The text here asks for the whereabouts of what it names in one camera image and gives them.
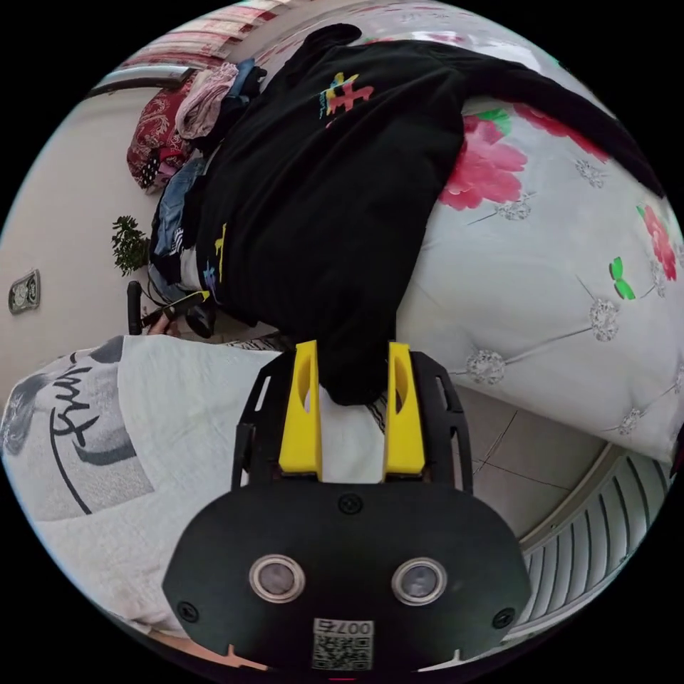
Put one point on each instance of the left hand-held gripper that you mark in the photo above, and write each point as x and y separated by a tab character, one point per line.
200	320

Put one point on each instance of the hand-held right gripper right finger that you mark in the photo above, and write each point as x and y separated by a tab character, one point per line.
404	443

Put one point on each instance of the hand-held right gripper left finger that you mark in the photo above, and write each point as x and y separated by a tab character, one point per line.
304	438

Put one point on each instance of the black hoodie with colourful print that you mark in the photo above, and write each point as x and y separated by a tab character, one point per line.
320	214

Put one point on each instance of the person's left hand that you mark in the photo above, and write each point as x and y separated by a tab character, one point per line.
163	326

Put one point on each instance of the person's right hand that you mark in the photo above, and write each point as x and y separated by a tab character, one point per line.
214	649

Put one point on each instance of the green plant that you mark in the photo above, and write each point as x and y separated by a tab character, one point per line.
130	246

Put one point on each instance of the person's body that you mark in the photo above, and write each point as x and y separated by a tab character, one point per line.
160	427

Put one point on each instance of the red patterned pillow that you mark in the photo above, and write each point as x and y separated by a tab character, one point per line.
152	139

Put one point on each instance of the pile of clothes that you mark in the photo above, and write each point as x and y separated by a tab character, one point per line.
214	101

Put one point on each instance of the white radiator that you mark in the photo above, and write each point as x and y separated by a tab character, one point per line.
593	540

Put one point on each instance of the red striped curtain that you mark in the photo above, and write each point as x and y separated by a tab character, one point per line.
203	37

